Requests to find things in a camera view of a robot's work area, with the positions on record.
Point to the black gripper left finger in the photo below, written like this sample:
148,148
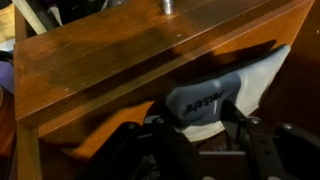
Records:
177,158

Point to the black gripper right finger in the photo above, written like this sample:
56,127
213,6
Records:
256,140

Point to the grey and black bag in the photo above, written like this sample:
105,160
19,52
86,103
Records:
197,106

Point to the upper closed wooden drawer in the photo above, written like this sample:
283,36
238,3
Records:
67,76

